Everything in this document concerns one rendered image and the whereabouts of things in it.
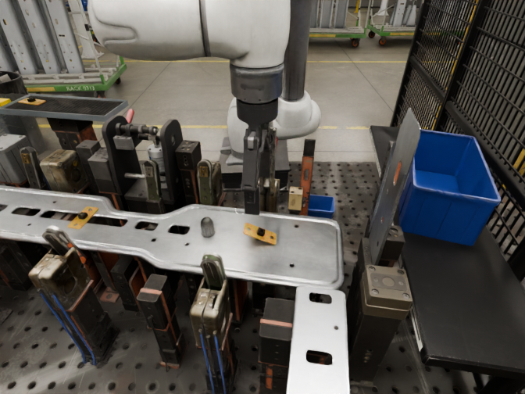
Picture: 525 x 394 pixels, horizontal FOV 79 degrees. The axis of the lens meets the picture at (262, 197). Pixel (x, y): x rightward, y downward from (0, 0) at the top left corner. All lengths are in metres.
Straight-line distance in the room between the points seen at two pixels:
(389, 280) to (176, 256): 0.46
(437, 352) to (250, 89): 0.53
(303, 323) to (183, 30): 0.53
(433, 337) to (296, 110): 0.92
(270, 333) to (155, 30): 0.54
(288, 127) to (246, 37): 0.87
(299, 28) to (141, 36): 0.71
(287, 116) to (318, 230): 0.62
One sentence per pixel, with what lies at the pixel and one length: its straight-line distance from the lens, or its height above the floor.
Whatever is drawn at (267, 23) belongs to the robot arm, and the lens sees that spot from 0.51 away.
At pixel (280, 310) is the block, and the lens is 0.68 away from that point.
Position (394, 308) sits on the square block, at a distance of 0.66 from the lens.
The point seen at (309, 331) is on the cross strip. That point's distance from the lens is 0.64.
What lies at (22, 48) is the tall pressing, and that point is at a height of 0.63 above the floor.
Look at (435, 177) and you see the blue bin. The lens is 1.06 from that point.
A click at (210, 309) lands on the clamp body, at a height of 1.05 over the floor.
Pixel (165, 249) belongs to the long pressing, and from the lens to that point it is 0.79.
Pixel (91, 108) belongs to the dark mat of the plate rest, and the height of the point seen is 1.16.
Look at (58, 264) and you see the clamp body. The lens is 0.79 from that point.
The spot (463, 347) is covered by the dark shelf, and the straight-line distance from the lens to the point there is 0.67.
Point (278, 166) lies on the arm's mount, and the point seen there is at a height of 0.82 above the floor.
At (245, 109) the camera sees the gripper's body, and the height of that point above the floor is 1.34.
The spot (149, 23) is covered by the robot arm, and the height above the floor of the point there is 1.48.
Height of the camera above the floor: 1.55
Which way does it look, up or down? 37 degrees down
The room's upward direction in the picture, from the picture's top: straight up
